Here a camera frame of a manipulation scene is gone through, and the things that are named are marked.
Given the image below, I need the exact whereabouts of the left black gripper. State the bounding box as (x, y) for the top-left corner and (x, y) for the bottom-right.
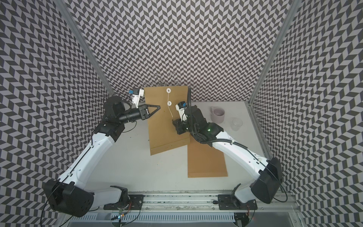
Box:
(118, 104), (161, 124)

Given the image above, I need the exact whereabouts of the brown kraft file bag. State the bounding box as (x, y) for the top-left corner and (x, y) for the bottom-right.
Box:
(187, 136), (228, 178)

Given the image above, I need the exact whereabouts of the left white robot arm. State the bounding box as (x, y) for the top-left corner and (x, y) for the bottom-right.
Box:
(43, 96), (161, 218)

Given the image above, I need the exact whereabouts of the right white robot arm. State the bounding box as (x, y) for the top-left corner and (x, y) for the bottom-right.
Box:
(173, 101), (283, 204)

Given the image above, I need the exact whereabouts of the pale pink ceramic mug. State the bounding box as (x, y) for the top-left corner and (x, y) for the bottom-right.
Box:
(210, 107), (225, 124)

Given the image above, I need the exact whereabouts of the clear drinking glass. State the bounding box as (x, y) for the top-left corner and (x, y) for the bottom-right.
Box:
(231, 118), (243, 131)

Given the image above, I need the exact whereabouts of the black corrugated cable hose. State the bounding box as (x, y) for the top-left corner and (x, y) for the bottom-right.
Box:
(185, 87), (192, 114)

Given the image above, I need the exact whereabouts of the chrome wire glass rack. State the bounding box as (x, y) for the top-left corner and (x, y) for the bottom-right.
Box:
(144, 72), (182, 87)

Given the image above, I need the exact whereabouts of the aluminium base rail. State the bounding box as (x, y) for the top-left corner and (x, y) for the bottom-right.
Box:
(55, 191), (306, 227)

